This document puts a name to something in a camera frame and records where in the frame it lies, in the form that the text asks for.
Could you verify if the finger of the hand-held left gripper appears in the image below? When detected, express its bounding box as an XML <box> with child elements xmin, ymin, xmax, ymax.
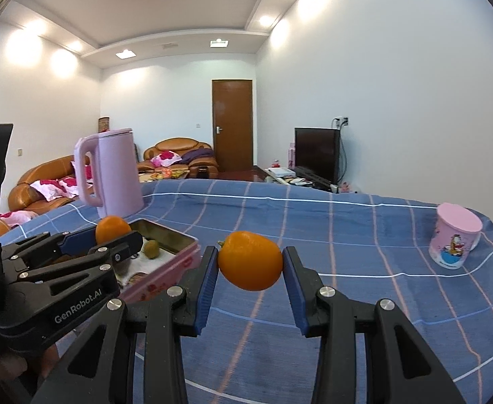
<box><xmin>0</xmin><ymin>227</ymin><xmax>101</xmax><ymax>276</ymax></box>
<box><xmin>18</xmin><ymin>231</ymin><xmax>145</xmax><ymax>288</ymax></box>

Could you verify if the pink electric kettle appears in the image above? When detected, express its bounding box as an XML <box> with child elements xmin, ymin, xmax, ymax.
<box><xmin>74</xmin><ymin>128</ymin><xmax>145</xmax><ymax>220</ymax></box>

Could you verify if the black television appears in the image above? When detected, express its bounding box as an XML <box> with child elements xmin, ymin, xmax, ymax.
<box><xmin>294</xmin><ymin>127</ymin><xmax>341</xmax><ymax>186</ymax></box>

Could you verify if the large orange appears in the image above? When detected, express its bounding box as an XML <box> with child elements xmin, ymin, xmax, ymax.
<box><xmin>217</xmin><ymin>231</ymin><xmax>283</xmax><ymax>292</ymax></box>

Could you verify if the purple blanket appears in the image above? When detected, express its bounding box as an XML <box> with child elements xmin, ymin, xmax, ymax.
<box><xmin>180</xmin><ymin>148</ymin><xmax>214</xmax><ymax>165</ymax></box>

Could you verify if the brown wooden door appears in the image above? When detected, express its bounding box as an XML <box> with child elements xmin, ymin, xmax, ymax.
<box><xmin>212</xmin><ymin>79</ymin><xmax>253</xmax><ymax>173</ymax></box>

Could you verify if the long brown leather sofa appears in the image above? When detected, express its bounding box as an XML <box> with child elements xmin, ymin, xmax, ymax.
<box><xmin>8</xmin><ymin>155</ymin><xmax>91</xmax><ymax>215</ymax></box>

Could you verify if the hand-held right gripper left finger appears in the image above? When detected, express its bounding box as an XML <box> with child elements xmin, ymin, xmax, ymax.
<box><xmin>31</xmin><ymin>245</ymin><xmax>219</xmax><ymax>404</ymax></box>

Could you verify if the low coffee table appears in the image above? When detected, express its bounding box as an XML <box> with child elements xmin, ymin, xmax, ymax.
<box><xmin>139</xmin><ymin>168</ymin><xmax>188</xmax><ymax>182</ymax></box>

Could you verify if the blue checked tablecloth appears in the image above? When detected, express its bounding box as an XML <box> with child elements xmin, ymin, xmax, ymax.
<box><xmin>0</xmin><ymin>179</ymin><xmax>493</xmax><ymax>404</ymax></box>

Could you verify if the pink flower cushion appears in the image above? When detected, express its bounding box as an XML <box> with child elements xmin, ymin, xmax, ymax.
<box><xmin>151</xmin><ymin>151</ymin><xmax>181</xmax><ymax>168</ymax></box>
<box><xmin>0</xmin><ymin>211</ymin><xmax>37</xmax><ymax>230</ymax></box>
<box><xmin>59</xmin><ymin>176</ymin><xmax>81</xmax><ymax>198</ymax></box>
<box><xmin>28</xmin><ymin>179</ymin><xmax>64</xmax><ymax>200</ymax></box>

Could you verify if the medium orange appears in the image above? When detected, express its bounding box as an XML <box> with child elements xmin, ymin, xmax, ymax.
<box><xmin>95</xmin><ymin>215</ymin><xmax>133</xmax><ymax>245</ymax></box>

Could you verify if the pink cartoon mug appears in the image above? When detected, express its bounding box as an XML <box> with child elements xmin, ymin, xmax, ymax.
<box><xmin>428</xmin><ymin>208</ymin><xmax>482</xmax><ymax>268</ymax></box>

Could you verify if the black power cable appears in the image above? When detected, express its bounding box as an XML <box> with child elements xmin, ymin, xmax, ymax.
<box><xmin>340</xmin><ymin>128</ymin><xmax>348</xmax><ymax>186</ymax></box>

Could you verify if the white printed packet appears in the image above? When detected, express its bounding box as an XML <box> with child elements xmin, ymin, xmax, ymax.
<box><xmin>129</xmin><ymin>257</ymin><xmax>167</xmax><ymax>282</ymax></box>

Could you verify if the pink tin box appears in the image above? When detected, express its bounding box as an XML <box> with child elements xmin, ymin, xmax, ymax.
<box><xmin>118</xmin><ymin>219</ymin><xmax>200</xmax><ymax>304</ymax></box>

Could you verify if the brown leather armchair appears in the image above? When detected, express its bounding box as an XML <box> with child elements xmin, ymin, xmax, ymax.
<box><xmin>143</xmin><ymin>137</ymin><xmax>219</xmax><ymax>177</ymax></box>

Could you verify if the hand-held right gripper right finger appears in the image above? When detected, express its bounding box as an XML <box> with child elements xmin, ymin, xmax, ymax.
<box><xmin>282</xmin><ymin>246</ymin><xmax>466</xmax><ymax>404</ymax></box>

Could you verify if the pink mug lid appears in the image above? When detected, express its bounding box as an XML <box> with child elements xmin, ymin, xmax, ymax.
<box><xmin>435</xmin><ymin>202</ymin><xmax>483</xmax><ymax>233</ymax></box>

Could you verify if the person's left hand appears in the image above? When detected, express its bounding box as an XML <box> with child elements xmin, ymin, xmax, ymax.
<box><xmin>39</xmin><ymin>343</ymin><xmax>60</xmax><ymax>381</ymax></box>

